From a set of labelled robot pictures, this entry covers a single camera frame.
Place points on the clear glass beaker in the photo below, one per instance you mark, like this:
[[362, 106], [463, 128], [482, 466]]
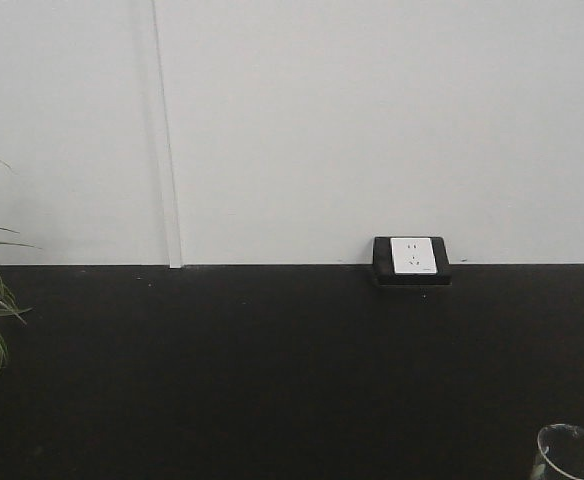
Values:
[[560, 453]]

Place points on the black socket mounting box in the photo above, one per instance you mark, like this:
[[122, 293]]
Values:
[[383, 268]]

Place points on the white wall power socket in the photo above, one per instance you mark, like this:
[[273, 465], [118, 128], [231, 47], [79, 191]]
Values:
[[413, 256]]

